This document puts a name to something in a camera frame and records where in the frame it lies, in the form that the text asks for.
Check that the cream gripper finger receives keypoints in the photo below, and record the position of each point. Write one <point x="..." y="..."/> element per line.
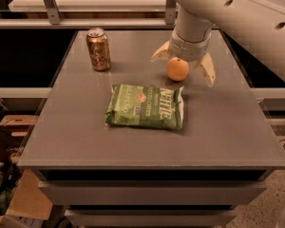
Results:
<point x="162" y="53"/>
<point x="205" y="67"/>

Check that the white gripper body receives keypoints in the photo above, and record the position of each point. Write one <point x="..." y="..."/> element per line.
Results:
<point x="189" y="48"/>

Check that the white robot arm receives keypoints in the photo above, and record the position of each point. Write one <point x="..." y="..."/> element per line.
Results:
<point x="257" y="25"/>

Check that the orange fruit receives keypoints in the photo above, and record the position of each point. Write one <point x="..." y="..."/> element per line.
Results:
<point x="177" y="69"/>

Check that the green Kettle chips bag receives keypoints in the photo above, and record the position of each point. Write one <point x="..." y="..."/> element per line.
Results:
<point x="145" y="106"/>

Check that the gold soda can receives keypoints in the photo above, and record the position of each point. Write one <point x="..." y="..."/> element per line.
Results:
<point x="98" y="48"/>

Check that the grey drawer cabinet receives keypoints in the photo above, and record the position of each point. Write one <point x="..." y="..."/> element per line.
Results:
<point x="133" y="177"/>

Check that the cardboard box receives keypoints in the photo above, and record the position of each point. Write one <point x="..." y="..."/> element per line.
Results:
<point x="29" y="207"/>

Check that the metal frame railing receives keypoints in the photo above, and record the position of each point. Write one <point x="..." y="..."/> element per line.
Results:
<point x="85" y="14"/>

